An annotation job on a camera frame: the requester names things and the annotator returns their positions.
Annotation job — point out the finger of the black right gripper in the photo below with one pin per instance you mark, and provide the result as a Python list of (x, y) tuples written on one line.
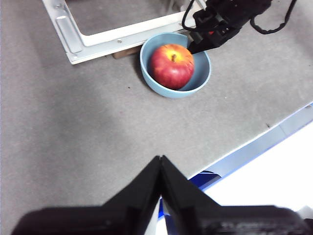
[(201, 47)]

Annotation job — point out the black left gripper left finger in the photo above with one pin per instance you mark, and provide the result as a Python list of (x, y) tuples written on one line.
[(110, 220)]

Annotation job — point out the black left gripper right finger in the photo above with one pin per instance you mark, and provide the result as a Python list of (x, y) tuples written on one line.
[(220, 220)]

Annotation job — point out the blue ribbed bowl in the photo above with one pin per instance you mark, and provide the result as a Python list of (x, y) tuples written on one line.
[(203, 73)]

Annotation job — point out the red yellow apple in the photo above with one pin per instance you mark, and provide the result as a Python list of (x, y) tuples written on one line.
[(171, 68)]

